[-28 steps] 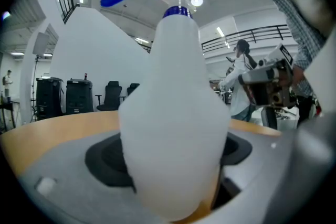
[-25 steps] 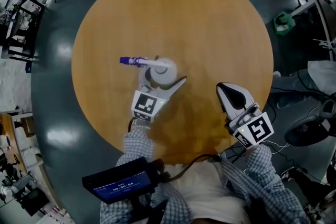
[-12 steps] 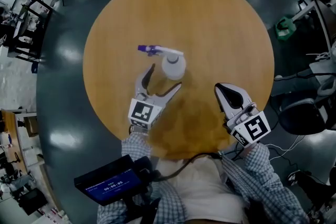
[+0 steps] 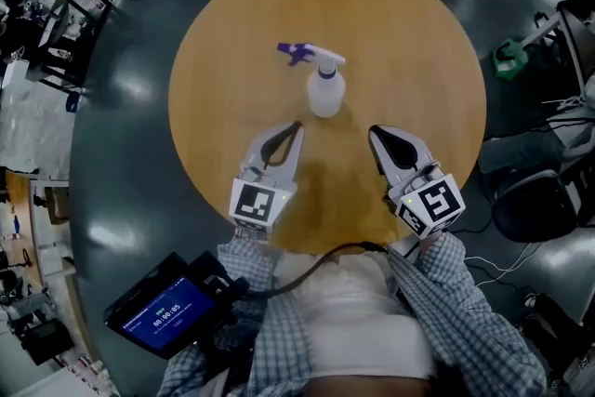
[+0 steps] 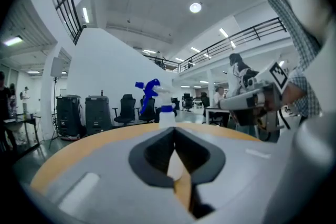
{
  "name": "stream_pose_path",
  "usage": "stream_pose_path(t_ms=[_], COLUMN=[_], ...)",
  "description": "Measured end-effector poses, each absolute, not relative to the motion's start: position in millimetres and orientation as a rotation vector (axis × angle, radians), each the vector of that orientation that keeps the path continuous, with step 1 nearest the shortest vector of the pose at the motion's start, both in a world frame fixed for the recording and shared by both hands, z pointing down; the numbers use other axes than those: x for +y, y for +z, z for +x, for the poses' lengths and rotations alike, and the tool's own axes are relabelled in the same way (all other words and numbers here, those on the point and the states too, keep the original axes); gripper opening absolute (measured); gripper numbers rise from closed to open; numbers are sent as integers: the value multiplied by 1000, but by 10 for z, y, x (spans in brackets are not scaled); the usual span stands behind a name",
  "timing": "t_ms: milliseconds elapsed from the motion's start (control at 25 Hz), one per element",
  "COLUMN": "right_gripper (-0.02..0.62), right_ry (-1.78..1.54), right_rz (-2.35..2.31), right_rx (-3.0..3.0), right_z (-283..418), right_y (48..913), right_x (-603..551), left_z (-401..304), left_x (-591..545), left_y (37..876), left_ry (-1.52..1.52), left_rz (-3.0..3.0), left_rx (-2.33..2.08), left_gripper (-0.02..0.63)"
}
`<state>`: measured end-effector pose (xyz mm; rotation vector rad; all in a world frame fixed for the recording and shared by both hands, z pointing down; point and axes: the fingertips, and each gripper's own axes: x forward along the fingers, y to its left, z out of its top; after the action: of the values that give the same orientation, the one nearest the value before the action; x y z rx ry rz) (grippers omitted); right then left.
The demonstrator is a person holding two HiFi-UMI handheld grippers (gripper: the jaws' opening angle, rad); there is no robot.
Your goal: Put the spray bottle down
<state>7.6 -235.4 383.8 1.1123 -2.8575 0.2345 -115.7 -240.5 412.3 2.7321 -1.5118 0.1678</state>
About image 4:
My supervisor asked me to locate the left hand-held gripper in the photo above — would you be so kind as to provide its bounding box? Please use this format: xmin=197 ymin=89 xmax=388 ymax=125
xmin=228 ymin=121 xmax=306 ymax=244

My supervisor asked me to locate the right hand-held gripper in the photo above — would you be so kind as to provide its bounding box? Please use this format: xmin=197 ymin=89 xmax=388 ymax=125
xmin=368 ymin=125 xmax=467 ymax=242

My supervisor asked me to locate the white spray bottle purple nozzle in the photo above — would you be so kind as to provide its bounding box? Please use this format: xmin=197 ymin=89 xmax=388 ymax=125
xmin=276 ymin=41 xmax=348 ymax=119

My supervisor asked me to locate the person's right forearm checked sleeve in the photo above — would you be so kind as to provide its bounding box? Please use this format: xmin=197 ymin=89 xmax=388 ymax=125
xmin=387 ymin=231 xmax=549 ymax=397

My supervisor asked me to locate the person's left forearm checked sleeve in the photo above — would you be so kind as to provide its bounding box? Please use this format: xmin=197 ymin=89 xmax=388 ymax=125
xmin=159 ymin=238 xmax=313 ymax=397

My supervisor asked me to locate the green container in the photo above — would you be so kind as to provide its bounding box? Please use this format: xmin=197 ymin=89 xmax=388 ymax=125
xmin=491 ymin=38 xmax=530 ymax=79

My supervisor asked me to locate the black office chair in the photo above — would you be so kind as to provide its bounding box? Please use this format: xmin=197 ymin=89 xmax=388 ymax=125
xmin=491 ymin=168 xmax=583 ymax=244

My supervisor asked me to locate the person's white shirt torso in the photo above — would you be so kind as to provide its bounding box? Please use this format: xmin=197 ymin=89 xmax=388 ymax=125
xmin=272 ymin=245 xmax=439 ymax=381

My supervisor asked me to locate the black tablet with blue screen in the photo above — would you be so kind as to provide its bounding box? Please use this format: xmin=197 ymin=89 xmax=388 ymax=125
xmin=102 ymin=250 xmax=248 ymax=362

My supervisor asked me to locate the cardboard box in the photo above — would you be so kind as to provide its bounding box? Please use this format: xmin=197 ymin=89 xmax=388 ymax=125
xmin=44 ymin=185 xmax=72 ymax=226

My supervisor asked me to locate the black cable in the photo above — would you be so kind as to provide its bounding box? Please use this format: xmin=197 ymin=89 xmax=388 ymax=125
xmin=245 ymin=240 xmax=389 ymax=297

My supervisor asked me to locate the white cable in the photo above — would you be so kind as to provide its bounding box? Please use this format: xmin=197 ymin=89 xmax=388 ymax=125
xmin=464 ymin=240 xmax=538 ymax=289

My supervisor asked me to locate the black metal frame table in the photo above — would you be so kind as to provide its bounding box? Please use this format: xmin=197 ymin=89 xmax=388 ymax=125
xmin=34 ymin=0 xmax=115 ymax=92

